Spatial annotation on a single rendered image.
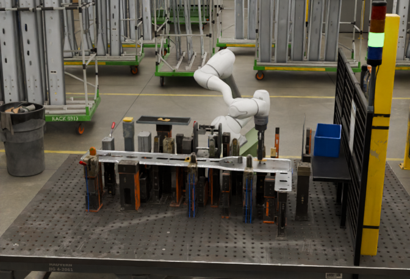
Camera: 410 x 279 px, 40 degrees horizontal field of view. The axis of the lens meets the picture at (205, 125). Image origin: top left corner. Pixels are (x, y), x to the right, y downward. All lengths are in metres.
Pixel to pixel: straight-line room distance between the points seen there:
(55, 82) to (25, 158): 1.82
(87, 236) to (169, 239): 0.49
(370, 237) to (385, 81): 0.87
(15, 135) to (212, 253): 3.40
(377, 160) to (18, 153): 4.10
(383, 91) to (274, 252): 1.06
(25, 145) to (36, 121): 0.28
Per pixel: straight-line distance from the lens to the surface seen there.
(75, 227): 3.58
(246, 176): 3.42
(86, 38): 11.36
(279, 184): 3.34
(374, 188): 3.15
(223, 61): 3.90
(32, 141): 6.18
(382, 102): 3.00
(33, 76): 7.83
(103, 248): 3.31
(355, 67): 10.49
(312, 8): 10.65
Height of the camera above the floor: 2.32
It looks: 17 degrees down
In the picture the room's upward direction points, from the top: straight up
